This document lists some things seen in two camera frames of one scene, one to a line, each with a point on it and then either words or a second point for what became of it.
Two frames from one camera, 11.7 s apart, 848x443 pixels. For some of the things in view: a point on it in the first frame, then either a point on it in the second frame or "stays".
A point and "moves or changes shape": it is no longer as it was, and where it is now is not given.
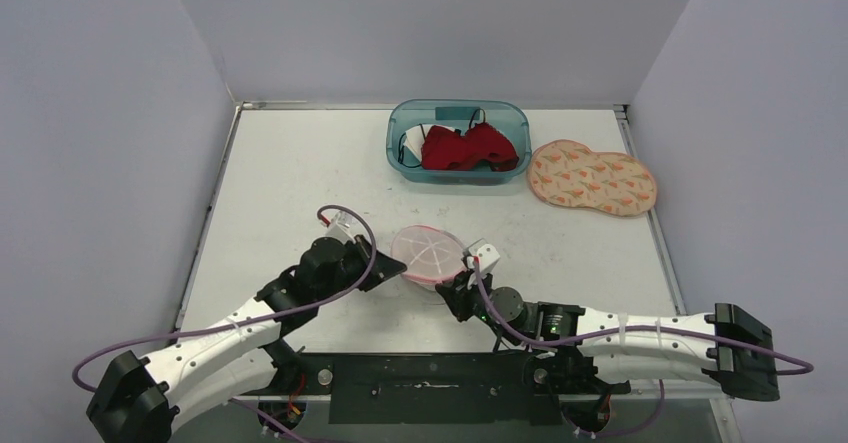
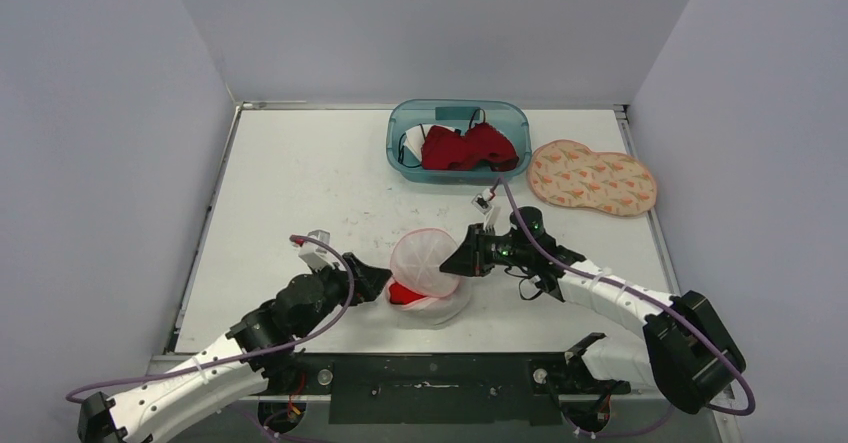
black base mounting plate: x=437 y=388 stays
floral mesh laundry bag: x=564 y=173 stays
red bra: x=481 y=143 stays
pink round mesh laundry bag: x=429 y=254 moves or changes shape
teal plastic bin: x=508 y=116 stays
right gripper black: x=454 y=292 to x=480 y=248
